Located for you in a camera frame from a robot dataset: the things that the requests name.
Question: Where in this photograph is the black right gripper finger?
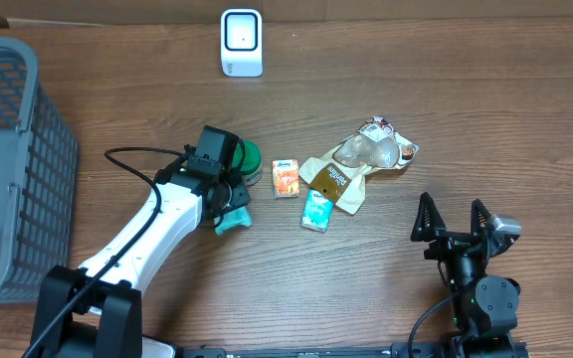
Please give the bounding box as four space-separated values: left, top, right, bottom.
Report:
471 199 491 235
410 192 447 242

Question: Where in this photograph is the green lid jar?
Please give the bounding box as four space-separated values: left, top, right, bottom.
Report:
232 140 263 186

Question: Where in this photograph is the teal wet wipes pack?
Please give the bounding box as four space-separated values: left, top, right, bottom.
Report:
214 207 253 235

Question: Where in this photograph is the orange Kleenex tissue pack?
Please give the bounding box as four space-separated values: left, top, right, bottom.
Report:
272 159 300 198

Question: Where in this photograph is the beige PanTree snack bag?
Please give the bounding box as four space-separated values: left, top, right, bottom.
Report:
299 116 420 215

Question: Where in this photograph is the small teal Kleenex pack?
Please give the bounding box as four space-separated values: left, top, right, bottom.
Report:
300 189 334 233

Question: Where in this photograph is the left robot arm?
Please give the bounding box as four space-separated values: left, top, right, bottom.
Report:
24 126 251 358

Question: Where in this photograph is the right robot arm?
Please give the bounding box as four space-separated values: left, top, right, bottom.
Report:
406 192 528 357

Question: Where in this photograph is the white barcode scanner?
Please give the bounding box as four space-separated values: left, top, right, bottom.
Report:
221 8 264 78

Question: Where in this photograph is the grey plastic shopping basket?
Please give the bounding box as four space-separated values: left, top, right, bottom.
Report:
0 37 80 304

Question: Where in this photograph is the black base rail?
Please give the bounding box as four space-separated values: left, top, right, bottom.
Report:
176 341 531 358

